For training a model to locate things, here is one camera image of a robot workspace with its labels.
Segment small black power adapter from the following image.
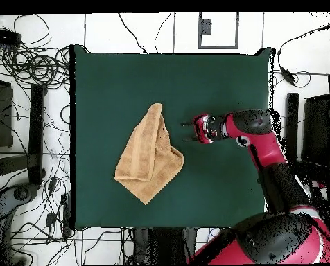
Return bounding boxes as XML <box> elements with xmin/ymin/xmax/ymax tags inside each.
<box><xmin>45</xmin><ymin>212</ymin><xmax>57</xmax><ymax>228</ymax></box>
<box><xmin>47</xmin><ymin>177</ymin><xmax>58</xmax><ymax>193</ymax></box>

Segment small grey box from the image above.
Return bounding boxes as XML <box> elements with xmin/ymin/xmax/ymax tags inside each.
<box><xmin>199</xmin><ymin>18</ymin><xmax>212</xmax><ymax>35</ymax></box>

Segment black stand base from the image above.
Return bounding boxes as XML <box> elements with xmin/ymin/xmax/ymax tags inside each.
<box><xmin>0</xmin><ymin>83</ymin><xmax>46</xmax><ymax>186</ymax></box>
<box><xmin>284</xmin><ymin>92</ymin><xmax>300</xmax><ymax>163</ymax></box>

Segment black power strip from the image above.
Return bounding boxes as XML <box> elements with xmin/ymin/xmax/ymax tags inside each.
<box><xmin>0</xmin><ymin>26</ymin><xmax>22</xmax><ymax>46</ymax></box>

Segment dark green table cloth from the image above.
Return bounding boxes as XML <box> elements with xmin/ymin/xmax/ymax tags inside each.
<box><xmin>69</xmin><ymin>44</ymin><xmax>275</xmax><ymax>231</ymax></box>

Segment office chair base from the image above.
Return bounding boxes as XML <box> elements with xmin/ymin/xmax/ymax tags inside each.
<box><xmin>0</xmin><ymin>184</ymin><xmax>40</xmax><ymax>222</ymax></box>

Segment black box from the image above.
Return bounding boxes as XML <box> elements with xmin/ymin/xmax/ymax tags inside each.
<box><xmin>302</xmin><ymin>94</ymin><xmax>330</xmax><ymax>167</ymax></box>
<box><xmin>0</xmin><ymin>78</ymin><xmax>14</xmax><ymax>148</ymax></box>

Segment thin black cable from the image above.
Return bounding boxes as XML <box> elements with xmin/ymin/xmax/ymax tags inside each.
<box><xmin>117</xmin><ymin>12</ymin><xmax>148</xmax><ymax>54</ymax></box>
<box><xmin>154</xmin><ymin>12</ymin><xmax>173</xmax><ymax>53</ymax></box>

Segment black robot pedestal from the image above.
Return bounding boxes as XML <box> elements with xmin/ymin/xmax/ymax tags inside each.
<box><xmin>131</xmin><ymin>227</ymin><xmax>199</xmax><ymax>265</ymax></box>

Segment grey square floor frame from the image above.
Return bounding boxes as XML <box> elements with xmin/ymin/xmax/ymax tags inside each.
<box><xmin>198</xmin><ymin>12</ymin><xmax>240</xmax><ymax>50</ymax></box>

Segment tan terry towel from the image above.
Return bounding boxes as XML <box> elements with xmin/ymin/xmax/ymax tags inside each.
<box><xmin>114</xmin><ymin>103</ymin><xmax>184</xmax><ymax>206</ymax></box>

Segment coiled black cables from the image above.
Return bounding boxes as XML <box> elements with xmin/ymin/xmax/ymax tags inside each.
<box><xmin>1</xmin><ymin>46</ymin><xmax>71</xmax><ymax>89</ymax></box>

